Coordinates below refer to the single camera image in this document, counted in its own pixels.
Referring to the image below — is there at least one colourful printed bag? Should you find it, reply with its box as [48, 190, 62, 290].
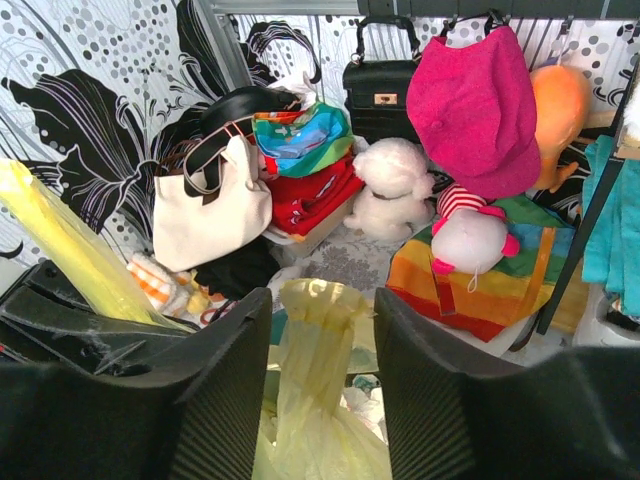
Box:
[252, 102, 354, 178]

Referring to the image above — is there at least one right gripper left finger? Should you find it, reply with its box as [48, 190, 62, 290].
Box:
[119, 286, 274, 480]

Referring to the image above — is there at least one black hat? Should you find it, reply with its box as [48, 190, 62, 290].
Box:
[199, 86, 302, 136]

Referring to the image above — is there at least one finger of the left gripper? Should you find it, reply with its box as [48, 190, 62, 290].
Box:
[1, 261, 200, 375]

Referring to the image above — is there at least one yellow trash bag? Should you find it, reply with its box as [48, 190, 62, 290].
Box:
[0, 159, 394, 480]

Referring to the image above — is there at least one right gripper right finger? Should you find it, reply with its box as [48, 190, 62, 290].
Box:
[373, 287, 531, 480]

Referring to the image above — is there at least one rainbow striped bag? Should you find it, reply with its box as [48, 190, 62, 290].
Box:
[386, 195, 574, 342]

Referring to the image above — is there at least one pink white plush doll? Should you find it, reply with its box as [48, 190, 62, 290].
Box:
[431, 182, 520, 293]

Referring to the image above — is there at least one teal folded cloth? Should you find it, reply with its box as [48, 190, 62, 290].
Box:
[582, 161, 639, 316]

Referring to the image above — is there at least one cream canvas tote bag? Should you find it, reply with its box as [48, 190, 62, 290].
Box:
[153, 135, 272, 272]

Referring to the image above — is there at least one orange checkered towel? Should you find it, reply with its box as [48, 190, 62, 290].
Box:
[126, 252, 210, 318]

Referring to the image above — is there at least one orange plush toy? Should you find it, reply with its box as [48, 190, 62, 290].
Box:
[530, 65, 590, 193]

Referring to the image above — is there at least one magenta fabric bag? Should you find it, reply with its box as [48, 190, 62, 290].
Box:
[406, 26, 541, 199]

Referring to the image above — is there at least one red cloth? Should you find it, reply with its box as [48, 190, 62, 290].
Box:
[266, 153, 364, 236]

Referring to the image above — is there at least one black leather handbag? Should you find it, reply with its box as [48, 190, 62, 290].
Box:
[343, 15, 421, 144]

